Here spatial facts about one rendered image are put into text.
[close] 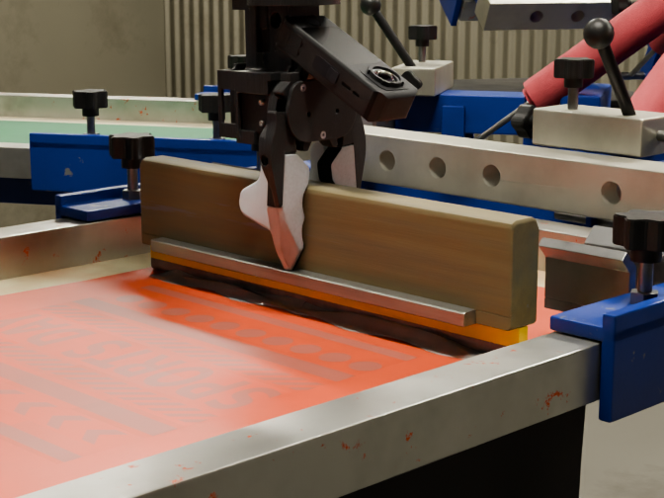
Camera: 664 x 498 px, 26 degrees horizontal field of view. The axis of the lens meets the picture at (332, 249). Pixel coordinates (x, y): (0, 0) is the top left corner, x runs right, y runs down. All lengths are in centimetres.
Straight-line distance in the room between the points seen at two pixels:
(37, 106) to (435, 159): 108
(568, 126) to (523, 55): 396
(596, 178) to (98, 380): 54
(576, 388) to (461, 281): 14
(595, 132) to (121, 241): 45
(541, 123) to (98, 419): 66
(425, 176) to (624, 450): 230
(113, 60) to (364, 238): 499
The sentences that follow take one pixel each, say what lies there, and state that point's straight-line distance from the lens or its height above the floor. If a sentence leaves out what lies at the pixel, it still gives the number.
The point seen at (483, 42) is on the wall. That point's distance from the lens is 541.
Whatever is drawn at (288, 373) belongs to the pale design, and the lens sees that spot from 96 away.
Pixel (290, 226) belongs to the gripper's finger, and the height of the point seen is 102.
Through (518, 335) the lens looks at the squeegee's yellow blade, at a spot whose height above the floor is 97.
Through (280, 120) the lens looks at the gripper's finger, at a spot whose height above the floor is 111.
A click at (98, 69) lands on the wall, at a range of 595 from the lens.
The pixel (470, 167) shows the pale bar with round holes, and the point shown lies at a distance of 139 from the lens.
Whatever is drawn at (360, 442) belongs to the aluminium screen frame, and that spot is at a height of 98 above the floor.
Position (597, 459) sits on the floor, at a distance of 359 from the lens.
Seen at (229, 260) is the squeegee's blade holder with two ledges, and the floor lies 99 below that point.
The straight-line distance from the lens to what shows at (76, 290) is 121.
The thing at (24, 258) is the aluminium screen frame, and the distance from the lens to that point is 126.
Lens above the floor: 123
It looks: 12 degrees down
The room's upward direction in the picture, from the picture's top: straight up
